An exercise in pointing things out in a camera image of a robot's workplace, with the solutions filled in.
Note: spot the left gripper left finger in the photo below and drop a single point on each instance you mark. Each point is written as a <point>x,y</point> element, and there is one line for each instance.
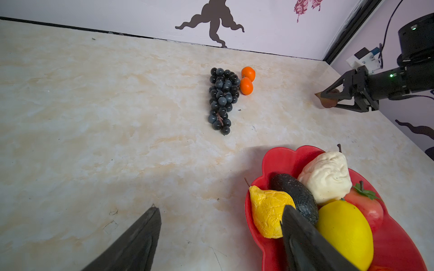
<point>135,249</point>

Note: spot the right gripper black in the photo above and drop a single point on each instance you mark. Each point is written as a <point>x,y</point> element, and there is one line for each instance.
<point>352,84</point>

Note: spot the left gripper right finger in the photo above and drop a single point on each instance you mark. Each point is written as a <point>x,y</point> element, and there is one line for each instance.
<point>306,249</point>

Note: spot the brown round fruit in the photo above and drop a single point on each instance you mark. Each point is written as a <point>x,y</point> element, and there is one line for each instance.
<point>327,102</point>

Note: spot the yellow lemon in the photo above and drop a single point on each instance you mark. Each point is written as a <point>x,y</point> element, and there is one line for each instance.
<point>344,226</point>

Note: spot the dark avocado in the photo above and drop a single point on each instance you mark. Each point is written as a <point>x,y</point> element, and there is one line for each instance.
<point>302,197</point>

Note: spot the small yellow fruit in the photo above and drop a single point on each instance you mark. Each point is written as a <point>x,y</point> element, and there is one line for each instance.
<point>264,210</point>

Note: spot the cream pear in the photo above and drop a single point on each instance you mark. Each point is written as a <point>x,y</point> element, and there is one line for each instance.
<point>327,177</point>

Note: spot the red strawberry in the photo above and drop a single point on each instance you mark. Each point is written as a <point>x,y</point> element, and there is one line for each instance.
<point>368,203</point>

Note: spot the orange kumquat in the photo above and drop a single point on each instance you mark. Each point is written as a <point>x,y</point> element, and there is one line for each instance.
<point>248,72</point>
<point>246,86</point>

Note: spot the black grape bunch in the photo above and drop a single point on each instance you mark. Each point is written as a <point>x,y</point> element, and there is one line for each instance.
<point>224,93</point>

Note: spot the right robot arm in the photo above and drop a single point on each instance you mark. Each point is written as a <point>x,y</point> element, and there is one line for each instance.
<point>415,70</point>

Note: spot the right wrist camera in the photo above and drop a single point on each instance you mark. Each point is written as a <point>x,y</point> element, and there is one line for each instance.
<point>368,58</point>

